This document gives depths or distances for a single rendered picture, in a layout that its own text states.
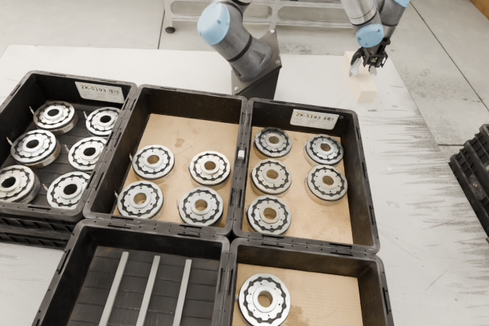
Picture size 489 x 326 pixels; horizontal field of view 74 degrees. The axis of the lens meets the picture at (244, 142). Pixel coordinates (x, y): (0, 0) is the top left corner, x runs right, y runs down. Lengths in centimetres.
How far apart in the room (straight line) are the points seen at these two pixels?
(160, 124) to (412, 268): 79
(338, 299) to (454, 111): 216
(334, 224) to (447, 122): 190
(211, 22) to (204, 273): 69
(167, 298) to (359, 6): 86
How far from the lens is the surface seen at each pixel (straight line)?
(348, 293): 79
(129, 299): 75
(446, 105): 278
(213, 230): 67
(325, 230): 82
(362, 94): 131
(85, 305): 77
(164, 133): 94
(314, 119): 94
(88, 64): 143
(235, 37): 105
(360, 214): 80
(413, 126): 135
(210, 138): 92
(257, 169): 83
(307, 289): 76
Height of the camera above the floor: 154
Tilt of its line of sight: 51 degrees down
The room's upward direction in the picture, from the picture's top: 8 degrees clockwise
